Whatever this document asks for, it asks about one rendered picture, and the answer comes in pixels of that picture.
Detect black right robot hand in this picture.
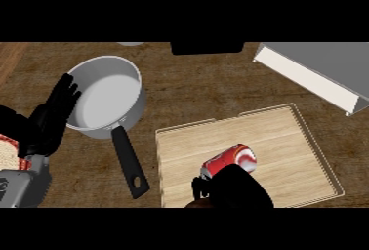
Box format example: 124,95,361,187
190,163,276,209

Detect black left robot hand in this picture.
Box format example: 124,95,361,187
0,72,84,159

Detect brown sweet potato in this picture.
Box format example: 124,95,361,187
184,198,214,209

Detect pale wooden tray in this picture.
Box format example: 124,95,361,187
153,103,345,209

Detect white and grey tiered shelf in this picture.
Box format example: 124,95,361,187
251,41,369,117

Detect red and white can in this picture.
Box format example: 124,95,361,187
199,143,258,181

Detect red and beige woven mat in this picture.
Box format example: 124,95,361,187
0,133,32,172

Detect pale round object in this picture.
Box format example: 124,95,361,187
115,41,146,47

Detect black appliance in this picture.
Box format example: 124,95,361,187
168,41,246,56

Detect grey saucepan with black handle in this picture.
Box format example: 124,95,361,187
63,55,152,200

